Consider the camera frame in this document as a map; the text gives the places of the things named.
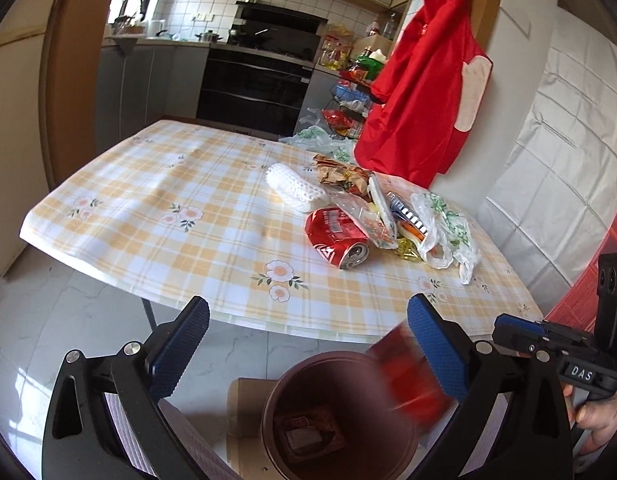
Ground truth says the clear red blister pack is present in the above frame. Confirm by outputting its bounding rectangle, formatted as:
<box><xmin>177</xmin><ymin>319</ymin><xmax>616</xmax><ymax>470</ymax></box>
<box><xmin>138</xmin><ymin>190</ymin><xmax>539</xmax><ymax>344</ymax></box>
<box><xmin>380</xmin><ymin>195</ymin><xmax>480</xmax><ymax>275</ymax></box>
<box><xmin>367</xmin><ymin>322</ymin><xmax>453</xmax><ymax>432</ymax></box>

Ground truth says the white green plastic bag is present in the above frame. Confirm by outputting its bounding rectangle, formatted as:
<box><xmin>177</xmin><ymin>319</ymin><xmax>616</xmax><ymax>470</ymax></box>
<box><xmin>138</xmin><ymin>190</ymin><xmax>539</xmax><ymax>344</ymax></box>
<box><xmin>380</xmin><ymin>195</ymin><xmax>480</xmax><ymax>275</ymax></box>
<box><xmin>409</xmin><ymin>192</ymin><xmax>481</xmax><ymax>285</ymax></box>

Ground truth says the clear floral plastic bottle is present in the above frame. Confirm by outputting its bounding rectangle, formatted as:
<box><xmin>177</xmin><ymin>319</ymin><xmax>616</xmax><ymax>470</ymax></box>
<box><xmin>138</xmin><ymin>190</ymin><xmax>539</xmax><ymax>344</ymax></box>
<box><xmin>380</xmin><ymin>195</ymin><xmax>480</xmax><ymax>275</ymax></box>
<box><xmin>330</xmin><ymin>192</ymin><xmax>397</xmax><ymax>250</ymax></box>

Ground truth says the crushed red soda can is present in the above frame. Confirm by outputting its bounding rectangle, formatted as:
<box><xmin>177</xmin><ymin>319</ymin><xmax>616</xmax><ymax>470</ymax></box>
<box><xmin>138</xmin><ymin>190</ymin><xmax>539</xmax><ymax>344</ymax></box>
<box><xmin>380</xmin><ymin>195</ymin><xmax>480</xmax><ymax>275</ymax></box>
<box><xmin>305</xmin><ymin>207</ymin><xmax>370</xmax><ymax>270</ymax></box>

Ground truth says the dark red trash bin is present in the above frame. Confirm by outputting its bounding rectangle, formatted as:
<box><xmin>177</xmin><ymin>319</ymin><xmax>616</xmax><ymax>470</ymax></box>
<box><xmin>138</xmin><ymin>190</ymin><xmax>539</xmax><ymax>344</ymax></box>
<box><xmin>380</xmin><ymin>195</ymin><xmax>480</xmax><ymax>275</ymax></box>
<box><xmin>261</xmin><ymin>351</ymin><xmax>418</xmax><ymax>479</ymax></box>

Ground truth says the grey kitchen cabinet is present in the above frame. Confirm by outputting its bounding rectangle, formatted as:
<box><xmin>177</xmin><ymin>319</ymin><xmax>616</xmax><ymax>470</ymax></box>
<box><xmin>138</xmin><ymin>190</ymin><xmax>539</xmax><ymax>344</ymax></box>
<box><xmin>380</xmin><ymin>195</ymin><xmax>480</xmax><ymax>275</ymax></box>
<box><xmin>95</xmin><ymin>39</ymin><xmax>210</xmax><ymax>154</ymax></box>

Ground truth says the kitchen faucet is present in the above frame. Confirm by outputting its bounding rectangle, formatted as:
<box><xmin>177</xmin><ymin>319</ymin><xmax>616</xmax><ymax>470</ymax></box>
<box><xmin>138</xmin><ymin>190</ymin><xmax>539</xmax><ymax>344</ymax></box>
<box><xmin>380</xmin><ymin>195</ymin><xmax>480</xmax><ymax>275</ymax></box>
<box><xmin>112</xmin><ymin>0</ymin><xmax>146</xmax><ymax>36</ymax></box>

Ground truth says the person's right hand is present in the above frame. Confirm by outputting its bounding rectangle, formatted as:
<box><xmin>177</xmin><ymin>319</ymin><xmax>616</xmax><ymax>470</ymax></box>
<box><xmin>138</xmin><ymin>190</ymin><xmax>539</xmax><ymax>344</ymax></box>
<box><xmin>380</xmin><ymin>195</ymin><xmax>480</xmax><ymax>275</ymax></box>
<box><xmin>562</xmin><ymin>384</ymin><xmax>617</xmax><ymax>455</ymax></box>

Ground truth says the gold foil wrapper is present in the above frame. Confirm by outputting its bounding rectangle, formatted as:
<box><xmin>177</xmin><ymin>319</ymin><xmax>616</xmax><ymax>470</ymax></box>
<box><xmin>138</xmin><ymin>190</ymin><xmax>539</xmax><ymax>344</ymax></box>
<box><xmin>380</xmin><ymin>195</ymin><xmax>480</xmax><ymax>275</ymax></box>
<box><xmin>395</xmin><ymin>237</ymin><xmax>421</xmax><ymax>261</ymax></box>

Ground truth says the yellow plaid tablecloth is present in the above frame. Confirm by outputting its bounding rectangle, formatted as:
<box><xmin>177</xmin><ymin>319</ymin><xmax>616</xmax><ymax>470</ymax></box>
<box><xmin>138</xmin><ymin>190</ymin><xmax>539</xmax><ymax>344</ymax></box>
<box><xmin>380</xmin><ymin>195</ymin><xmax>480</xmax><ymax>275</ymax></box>
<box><xmin>20</xmin><ymin>120</ymin><xmax>543</xmax><ymax>342</ymax></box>

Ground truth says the silver blue blister wrapper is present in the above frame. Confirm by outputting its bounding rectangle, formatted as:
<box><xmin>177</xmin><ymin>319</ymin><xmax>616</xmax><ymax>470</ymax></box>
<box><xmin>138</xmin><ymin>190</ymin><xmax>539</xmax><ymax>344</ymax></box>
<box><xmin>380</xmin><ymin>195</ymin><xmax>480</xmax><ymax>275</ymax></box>
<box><xmin>386</xmin><ymin>191</ymin><xmax>427</xmax><ymax>236</ymax></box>

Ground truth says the white foam net sleeve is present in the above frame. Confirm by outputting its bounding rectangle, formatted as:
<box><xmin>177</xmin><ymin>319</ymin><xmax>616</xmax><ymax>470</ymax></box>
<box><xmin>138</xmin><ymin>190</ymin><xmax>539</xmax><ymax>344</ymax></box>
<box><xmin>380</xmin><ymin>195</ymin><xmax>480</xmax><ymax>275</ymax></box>
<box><xmin>265</xmin><ymin>162</ymin><xmax>331</xmax><ymax>214</ymax></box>

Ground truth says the crumpled brown paper wrapper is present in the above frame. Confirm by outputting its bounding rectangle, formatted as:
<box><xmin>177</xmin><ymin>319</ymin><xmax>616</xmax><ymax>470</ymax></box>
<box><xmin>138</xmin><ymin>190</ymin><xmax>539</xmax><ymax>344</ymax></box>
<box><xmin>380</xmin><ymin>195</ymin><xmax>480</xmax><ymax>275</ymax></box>
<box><xmin>313</xmin><ymin>154</ymin><xmax>370</xmax><ymax>197</ymax></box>

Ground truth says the red hanging apron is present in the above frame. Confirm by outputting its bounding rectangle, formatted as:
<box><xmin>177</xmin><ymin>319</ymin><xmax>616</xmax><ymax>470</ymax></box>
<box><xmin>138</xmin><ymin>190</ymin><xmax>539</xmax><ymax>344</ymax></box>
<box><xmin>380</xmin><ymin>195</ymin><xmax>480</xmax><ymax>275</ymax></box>
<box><xmin>354</xmin><ymin>0</ymin><xmax>493</xmax><ymax>188</ymax></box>

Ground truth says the white green bag on floor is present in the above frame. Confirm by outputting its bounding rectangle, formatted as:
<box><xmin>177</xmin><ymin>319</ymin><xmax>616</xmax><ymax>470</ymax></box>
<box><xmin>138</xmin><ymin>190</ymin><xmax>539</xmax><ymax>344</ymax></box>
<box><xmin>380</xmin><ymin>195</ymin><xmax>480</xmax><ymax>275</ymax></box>
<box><xmin>279</xmin><ymin>126</ymin><xmax>356</xmax><ymax>164</ymax></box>

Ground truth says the black built-in oven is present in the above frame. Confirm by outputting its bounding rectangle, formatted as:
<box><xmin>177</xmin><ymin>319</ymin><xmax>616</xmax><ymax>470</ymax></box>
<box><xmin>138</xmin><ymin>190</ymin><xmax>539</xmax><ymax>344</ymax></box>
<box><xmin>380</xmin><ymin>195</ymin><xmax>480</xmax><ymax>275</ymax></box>
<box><xmin>197</xmin><ymin>1</ymin><xmax>328</xmax><ymax>138</ymax></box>

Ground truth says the white wall covering sheet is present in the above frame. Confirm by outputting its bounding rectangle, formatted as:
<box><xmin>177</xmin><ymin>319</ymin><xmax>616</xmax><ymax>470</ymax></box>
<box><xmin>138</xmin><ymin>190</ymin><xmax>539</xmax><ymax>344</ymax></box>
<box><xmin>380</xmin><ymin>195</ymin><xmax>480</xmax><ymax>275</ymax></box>
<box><xmin>476</xmin><ymin>10</ymin><xmax>617</xmax><ymax>312</ymax></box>

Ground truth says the brown wooden door frame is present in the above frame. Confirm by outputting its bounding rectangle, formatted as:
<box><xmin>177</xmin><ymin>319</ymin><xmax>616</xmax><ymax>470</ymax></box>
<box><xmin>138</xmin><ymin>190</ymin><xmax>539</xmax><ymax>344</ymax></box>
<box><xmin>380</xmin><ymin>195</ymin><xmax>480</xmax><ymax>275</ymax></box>
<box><xmin>39</xmin><ymin>0</ymin><xmax>111</xmax><ymax>188</ymax></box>

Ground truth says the wire storage rack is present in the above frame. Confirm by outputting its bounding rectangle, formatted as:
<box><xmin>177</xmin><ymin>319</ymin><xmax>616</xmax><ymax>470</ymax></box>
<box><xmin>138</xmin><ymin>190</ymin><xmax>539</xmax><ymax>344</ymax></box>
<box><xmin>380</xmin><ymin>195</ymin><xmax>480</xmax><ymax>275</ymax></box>
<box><xmin>321</xmin><ymin>56</ymin><xmax>384</xmax><ymax>140</ymax></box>

